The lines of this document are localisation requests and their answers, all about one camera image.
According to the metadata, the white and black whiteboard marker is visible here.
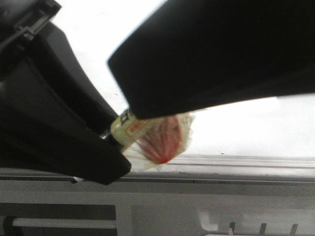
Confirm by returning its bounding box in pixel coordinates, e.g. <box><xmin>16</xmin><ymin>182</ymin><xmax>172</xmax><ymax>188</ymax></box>
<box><xmin>101</xmin><ymin>108</ymin><xmax>147</xmax><ymax>151</ymax></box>

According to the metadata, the grey aluminium whiteboard frame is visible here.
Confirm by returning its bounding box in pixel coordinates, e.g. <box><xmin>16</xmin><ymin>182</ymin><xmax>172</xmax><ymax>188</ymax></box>
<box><xmin>0</xmin><ymin>154</ymin><xmax>315</xmax><ymax>185</ymax></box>

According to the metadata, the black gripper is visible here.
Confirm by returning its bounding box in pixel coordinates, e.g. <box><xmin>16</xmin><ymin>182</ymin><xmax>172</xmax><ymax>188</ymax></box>
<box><xmin>0</xmin><ymin>0</ymin><xmax>62</xmax><ymax>52</ymax></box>

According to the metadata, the white whiteboard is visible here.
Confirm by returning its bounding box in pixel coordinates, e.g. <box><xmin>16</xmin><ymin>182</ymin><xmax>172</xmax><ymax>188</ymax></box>
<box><xmin>53</xmin><ymin>0</ymin><xmax>315</xmax><ymax>158</ymax></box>

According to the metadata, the white plastic appliance below board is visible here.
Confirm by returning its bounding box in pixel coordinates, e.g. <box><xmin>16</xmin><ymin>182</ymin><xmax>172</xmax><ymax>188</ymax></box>
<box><xmin>0</xmin><ymin>180</ymin><xmax>315</xmax><ymax>236</ymax></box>

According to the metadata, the red magnet taped to marker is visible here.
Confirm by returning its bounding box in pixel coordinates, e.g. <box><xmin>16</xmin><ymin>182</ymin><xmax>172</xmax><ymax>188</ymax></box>
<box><xmin>123</xmin><ymin>112</ymin><xmax>195</xmax><ymax>172</ymax></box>

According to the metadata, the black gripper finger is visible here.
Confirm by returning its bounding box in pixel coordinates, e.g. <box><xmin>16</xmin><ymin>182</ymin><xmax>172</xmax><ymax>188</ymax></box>
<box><xmin>108</xmin><ymin>0</ymin><xmax>315</xmax><ymax>118</ymax></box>
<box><xmin>0</xmin><ymin>23</ymin><xmax>131</xmax><ymax>184</ymax></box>

